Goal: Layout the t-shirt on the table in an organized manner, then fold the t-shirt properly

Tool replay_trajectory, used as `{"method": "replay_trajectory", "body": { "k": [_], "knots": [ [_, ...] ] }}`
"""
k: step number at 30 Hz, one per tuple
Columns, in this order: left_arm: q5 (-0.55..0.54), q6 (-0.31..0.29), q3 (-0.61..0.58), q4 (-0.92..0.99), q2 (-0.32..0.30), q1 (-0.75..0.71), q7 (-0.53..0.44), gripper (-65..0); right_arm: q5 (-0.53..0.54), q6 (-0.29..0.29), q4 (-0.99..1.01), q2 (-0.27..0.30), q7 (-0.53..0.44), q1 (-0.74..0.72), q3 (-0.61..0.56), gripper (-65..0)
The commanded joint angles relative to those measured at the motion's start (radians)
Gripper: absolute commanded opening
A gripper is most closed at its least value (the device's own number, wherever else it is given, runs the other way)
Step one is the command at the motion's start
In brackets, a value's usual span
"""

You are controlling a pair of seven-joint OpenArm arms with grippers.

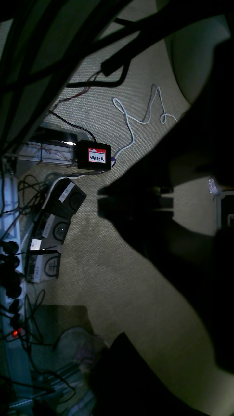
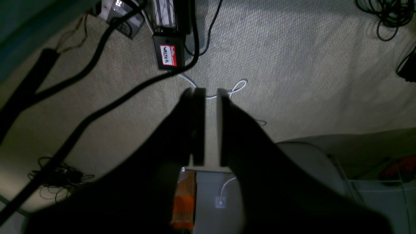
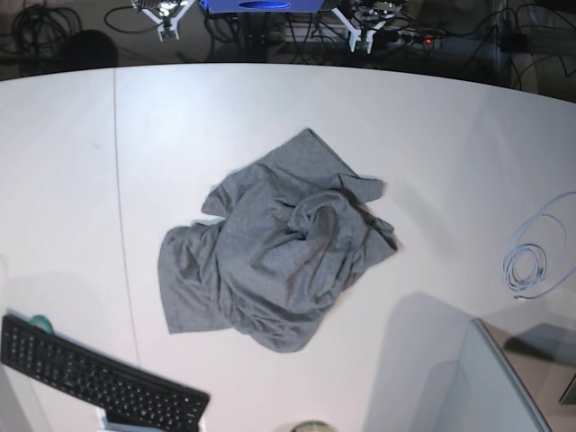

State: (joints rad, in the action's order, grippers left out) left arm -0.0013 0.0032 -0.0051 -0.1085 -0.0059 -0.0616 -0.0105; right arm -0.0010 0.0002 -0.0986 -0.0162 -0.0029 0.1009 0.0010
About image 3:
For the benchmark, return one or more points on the grey monitor back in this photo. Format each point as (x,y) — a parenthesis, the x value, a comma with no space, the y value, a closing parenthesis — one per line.
(506,383)

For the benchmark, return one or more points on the round tan object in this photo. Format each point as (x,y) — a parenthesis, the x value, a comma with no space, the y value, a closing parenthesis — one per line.
(313,426)

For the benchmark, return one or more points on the black power strip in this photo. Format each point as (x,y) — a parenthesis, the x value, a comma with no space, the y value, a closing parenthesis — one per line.
(324,32)

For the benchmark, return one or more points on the green tape roll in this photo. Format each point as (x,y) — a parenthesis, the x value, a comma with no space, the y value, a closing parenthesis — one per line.
(42,323)

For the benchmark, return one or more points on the grey t-shirt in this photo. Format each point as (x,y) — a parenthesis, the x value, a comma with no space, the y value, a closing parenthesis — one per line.
(291,233)

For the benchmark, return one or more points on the black computer keyboard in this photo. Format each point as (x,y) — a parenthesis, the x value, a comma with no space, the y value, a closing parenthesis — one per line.
(125,391)

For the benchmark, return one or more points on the blue box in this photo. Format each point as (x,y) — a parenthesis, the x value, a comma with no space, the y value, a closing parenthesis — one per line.
(256,6)

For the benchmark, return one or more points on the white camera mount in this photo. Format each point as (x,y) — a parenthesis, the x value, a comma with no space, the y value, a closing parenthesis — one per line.
(165,14)
(364,24)

